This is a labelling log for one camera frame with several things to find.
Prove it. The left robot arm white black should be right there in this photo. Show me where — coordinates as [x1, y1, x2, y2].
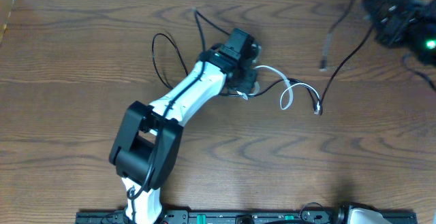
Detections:
[109, 29, 262, 223]

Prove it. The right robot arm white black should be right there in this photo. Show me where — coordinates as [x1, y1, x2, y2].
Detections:
[362, 0, 435, 65]

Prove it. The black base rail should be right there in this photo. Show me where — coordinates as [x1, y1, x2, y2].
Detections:
[74, 202, 418, 224]

